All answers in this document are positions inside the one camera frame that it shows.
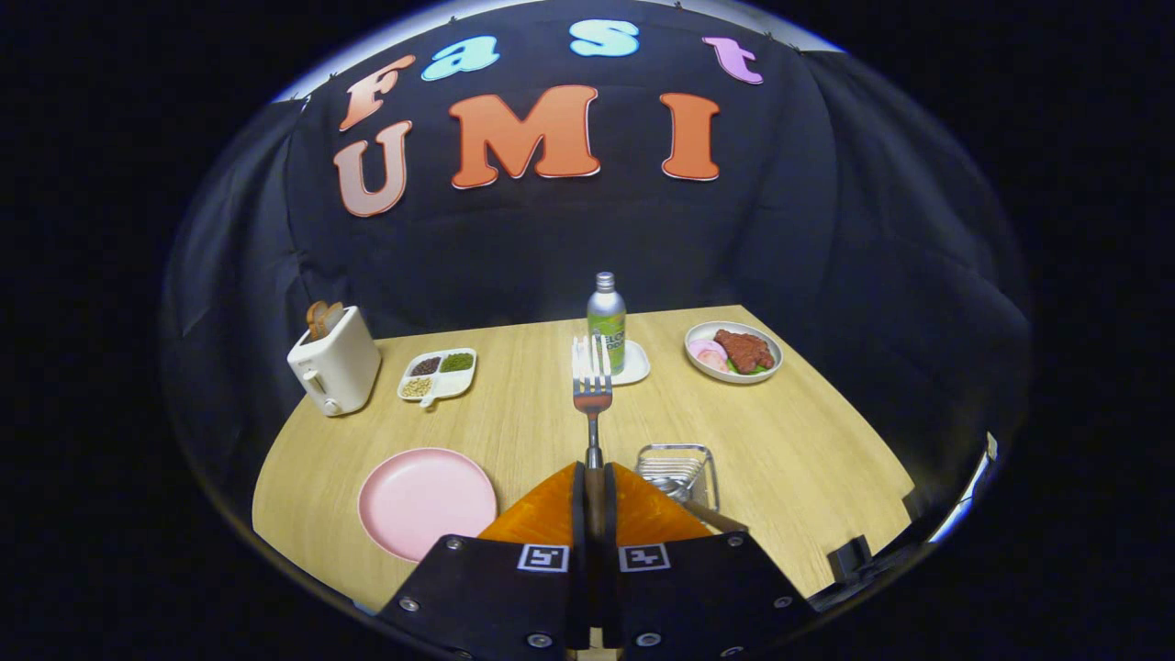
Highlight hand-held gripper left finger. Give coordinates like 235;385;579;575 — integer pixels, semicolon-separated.
375;461;589;661

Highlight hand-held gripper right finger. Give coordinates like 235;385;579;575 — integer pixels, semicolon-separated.
601;461;820;661

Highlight metal fork with wooden handle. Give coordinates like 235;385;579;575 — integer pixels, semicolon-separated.
572;334;614;543

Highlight white square coaster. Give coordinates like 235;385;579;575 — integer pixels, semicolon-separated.
572;338;652;387

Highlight pink round plate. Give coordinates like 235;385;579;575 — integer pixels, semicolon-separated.
357;447;498;563

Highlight white compartment dish with beans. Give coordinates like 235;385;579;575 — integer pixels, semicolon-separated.
397;348;478;409

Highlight silver green soda bottle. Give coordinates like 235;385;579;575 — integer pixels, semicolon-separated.
587;272;628;375

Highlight white oval food plate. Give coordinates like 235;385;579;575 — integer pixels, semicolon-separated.
684;320;784;385

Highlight red meat piece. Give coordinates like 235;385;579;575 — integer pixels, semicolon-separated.
713;329;775;373

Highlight black backdrop cloth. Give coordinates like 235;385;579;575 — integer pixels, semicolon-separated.
161;0;1034;552

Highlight cream white toaster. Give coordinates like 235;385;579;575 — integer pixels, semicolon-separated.
287;306;382;418

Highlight brown toast slices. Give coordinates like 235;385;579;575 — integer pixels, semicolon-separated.
306;300;345;342

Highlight metal wire cutlery basket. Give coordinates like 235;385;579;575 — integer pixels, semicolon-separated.
634;443;720;515

